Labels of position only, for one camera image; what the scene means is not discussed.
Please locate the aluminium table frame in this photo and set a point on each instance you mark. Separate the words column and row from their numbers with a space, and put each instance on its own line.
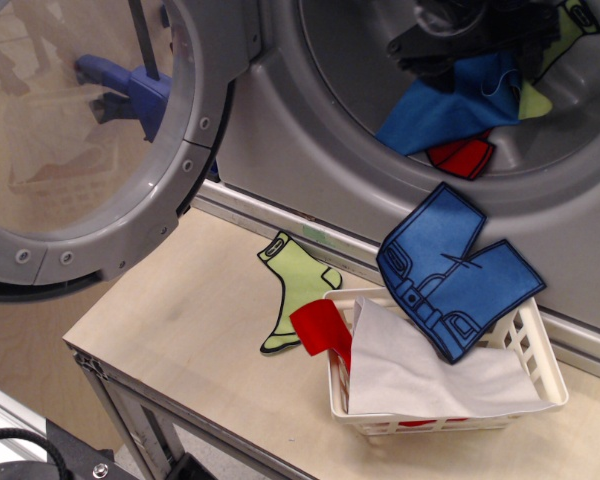
column 149, row 423

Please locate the blue felt pants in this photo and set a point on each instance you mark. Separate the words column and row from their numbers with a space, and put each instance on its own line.
column 452, row 294

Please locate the blue felt cloth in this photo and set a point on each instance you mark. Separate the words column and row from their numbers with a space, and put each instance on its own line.
column 484, row 97

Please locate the blue clamp behind door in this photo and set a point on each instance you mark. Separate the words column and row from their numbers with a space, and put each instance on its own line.
column 131, row 95

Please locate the white felt cloth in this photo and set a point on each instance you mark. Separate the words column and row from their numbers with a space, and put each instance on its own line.
column 395, row 370

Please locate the black robot base bottom left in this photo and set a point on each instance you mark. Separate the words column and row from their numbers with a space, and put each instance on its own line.
column 79, row 466

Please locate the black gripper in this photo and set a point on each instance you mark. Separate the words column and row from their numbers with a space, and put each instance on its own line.
column 448, row 31

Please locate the green felt sock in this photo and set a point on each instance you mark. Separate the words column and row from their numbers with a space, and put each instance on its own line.
column 303, row 279
column 576, row 20

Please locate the red felt garment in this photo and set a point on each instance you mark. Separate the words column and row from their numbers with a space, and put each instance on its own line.
column 466, row 158

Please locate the white plastic laundry basket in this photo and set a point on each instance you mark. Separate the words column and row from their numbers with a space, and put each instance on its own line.
column 520, row 331

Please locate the red felt cloth piece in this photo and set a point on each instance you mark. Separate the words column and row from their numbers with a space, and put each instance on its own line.
column 321, row 328

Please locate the green felt sock on table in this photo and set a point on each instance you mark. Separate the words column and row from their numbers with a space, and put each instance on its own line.
column 303, row 279

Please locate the grey round machine door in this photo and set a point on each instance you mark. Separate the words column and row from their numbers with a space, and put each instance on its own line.
column 213, row 43

